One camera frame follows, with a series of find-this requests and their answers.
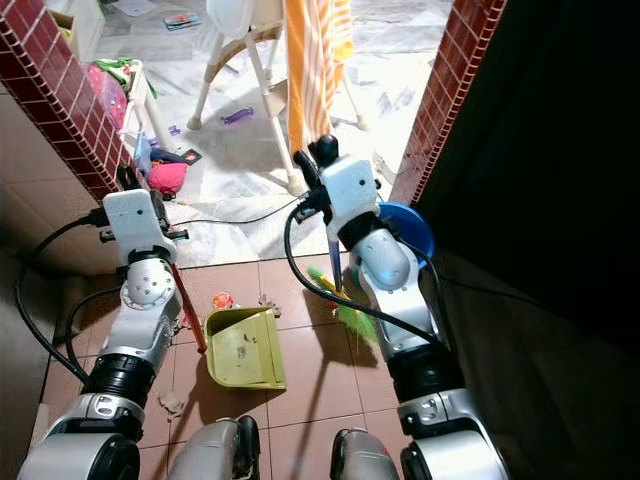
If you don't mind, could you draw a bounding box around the blue plastic basin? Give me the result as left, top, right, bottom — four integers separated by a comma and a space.
374, 200, 437, 271

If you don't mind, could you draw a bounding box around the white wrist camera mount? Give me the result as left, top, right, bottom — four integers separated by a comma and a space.
320, 154, 383, 229
102, 189, 173, 267

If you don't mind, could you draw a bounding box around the grey left robot leg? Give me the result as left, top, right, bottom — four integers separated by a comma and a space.
166, 414, 262, 480

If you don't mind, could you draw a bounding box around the small purple toy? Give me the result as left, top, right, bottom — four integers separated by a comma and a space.
222, 107, 255, 126

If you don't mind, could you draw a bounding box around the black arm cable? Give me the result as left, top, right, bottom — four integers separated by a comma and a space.
14, 208, 123, 389
283, 204, 447, 347

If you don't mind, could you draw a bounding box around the green bristle broom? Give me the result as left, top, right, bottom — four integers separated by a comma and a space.
305, 224, 379, 348

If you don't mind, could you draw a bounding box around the colourful flat book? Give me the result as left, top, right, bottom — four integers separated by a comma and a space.
164, 9, 204, 32

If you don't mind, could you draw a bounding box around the cardboard box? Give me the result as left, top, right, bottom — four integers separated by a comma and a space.
48, 4, 107, 63

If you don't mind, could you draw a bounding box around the grey right robot leg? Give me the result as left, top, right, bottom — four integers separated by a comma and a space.
329, 427, 403, 480

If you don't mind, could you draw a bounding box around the orange striped towel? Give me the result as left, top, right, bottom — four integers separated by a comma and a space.
284, 0, 357, 157

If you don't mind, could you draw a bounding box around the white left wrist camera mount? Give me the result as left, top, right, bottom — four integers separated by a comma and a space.
102, 189, 173, 267

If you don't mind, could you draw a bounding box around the white plastic stool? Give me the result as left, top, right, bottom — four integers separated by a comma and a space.
124, 60, 173, 153

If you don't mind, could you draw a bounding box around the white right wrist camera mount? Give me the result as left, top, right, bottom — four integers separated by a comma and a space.
320, 154, 383, 229

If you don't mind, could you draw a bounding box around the thin black floor wire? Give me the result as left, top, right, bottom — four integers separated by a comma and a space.
188, 194, 302, 227

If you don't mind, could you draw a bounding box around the white high chair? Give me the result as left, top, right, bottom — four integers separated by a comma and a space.
188, 0, 373, 197

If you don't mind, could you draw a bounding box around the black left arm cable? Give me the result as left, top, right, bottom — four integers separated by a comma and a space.
14, 208, 123, 389

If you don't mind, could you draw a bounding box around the yellow-green dustpan with red handle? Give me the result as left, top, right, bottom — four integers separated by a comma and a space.
172, 262, 289, 392

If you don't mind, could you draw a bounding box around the small brown paper scrap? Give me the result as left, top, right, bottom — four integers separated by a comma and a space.
159, 391, 187, 417

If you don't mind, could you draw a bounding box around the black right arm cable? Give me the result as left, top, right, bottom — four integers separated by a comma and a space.
283, 204, 447, 347

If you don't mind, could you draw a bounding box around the pink red cloth bundle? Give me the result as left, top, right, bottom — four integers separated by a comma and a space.
146, 147, 204, 198

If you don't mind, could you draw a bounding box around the pink bag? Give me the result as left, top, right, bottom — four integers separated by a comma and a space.
88, 56, 143, 133

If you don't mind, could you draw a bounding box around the grey robot leg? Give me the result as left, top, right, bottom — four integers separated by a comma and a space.
329, 427, 403, 480
166, 414, 262, 480

